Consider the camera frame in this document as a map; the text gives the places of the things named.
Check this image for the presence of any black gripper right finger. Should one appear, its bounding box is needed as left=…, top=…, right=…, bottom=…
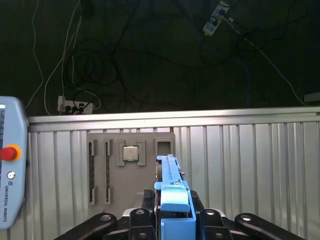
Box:
left=191, top=189, right=307, bottom=240

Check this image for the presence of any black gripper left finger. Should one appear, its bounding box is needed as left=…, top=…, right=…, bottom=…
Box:
left=53, top=189, right=158, bottom=240

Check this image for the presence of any hard disk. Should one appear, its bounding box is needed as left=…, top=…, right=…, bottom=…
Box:
left=153, top=154, right=198, bottom=240

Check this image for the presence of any grey parts rack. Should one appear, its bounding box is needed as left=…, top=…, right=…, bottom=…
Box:
left=86, top=131, right=177, bottom=221

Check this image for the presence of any dark RAM stick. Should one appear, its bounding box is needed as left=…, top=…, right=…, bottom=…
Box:
left=105, top=142, right=111, bottom=201
left=88, top=143, right=94, bottom=201

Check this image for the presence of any silver CPU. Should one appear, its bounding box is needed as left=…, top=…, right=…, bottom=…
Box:
left=122, top=145, right=139, bottom=164

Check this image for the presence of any white power strip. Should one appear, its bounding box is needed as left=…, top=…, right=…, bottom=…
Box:
left=202, top=0, right=230, bottom=37
left=57, top=95, right=96, bottom=114

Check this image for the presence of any pale grey box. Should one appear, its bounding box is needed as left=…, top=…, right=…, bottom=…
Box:
left=303, top=92, right=320, bottom=103

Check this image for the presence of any pale blue teach pendant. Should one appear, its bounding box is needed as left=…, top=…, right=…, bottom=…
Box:
left=0, top=96, right=30, bottom=230

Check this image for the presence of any black cable tangle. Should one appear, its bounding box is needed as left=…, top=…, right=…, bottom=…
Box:
left=62, top=0, right=320, bottom=113

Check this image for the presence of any white cable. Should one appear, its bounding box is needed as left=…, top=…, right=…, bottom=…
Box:
left=24, top=0, right=45, bottom=111
left=224, top=16, right=307, bottom=106
left=43, top=0, right=102, bottom=116

